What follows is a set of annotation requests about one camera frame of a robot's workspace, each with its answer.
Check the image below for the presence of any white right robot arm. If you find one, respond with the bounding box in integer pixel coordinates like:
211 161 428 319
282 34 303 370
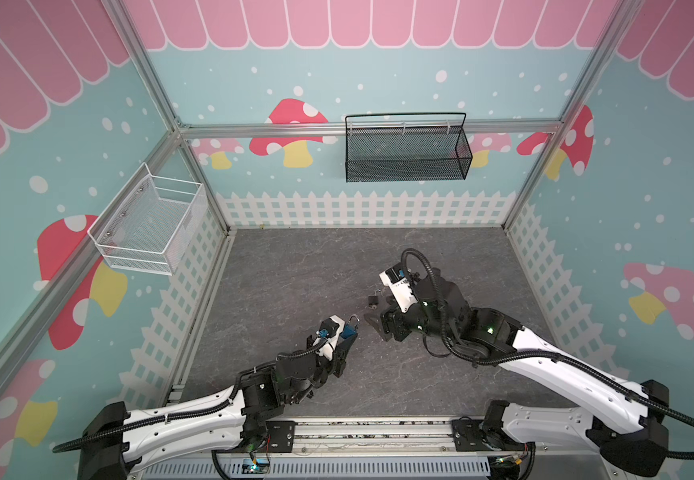
372 248 694 478

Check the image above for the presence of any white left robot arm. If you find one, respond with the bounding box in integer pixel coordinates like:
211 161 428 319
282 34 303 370
52 330 358 479

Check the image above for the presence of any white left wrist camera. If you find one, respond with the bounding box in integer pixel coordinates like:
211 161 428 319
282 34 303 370
318 315 346 361

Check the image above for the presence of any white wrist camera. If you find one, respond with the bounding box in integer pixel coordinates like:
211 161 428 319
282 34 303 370
380 265 418 313
318 315 346 361

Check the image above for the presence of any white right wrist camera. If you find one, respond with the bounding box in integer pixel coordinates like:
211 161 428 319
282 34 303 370
380 265 418 313

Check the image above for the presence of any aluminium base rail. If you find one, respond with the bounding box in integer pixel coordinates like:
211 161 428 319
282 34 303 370
144 416 630 479

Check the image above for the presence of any black wire mesh basket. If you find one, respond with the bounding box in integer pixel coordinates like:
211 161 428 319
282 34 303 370
344 112 474 183

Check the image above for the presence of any white wire mesh basket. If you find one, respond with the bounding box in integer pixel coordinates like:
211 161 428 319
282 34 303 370
88 164 208 276

